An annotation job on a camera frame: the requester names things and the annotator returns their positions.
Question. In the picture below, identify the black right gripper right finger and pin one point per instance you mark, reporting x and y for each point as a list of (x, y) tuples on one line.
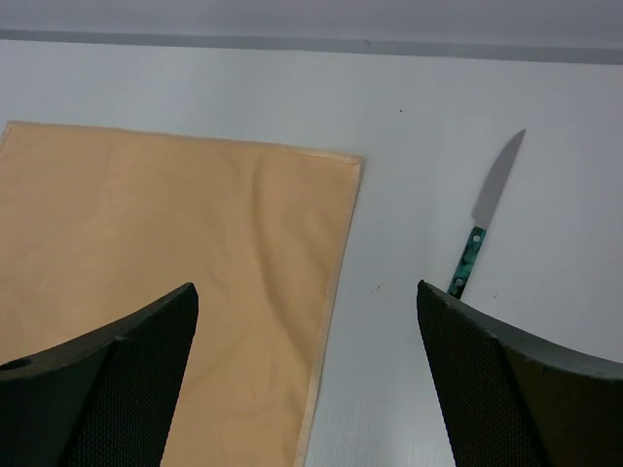
[(510, 398)]

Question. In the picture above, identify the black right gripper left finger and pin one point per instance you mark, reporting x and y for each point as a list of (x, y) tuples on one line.
[(106, 398)]

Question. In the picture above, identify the peach cloth napkin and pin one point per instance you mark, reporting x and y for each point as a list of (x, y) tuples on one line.
[(98, 222)]

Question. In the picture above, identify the knife with green handle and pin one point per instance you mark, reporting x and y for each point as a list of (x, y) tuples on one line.
[(483, 212)]

